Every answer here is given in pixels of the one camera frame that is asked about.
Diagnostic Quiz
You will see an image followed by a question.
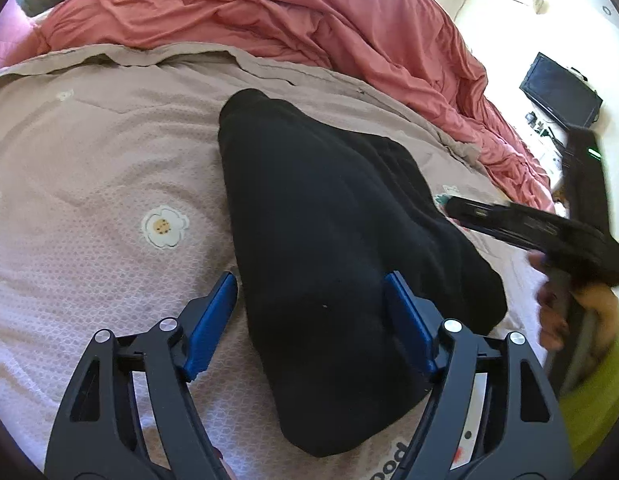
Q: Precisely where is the black sweater with orange cuffs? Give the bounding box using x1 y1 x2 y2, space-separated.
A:
218 88 507 458

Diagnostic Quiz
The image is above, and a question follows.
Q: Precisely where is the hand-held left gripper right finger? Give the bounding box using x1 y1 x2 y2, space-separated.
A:
383 271 575 480

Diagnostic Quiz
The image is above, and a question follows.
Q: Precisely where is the black monitor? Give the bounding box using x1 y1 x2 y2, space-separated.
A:
519 51 604 128

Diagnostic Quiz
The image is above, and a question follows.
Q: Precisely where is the lime green clothing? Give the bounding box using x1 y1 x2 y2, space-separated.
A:
559 310 619 461

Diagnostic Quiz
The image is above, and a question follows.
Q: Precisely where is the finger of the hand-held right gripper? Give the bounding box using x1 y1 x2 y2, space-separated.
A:
445 196 533 252

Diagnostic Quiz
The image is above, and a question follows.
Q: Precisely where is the salmon pink duvet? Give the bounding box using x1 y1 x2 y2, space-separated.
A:
4 0 555 211

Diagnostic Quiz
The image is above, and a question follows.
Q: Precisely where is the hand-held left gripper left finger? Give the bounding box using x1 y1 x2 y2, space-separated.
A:
44 271 239 480

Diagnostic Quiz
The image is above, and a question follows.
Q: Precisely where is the person's right hand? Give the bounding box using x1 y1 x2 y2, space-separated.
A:
528 252 619 353

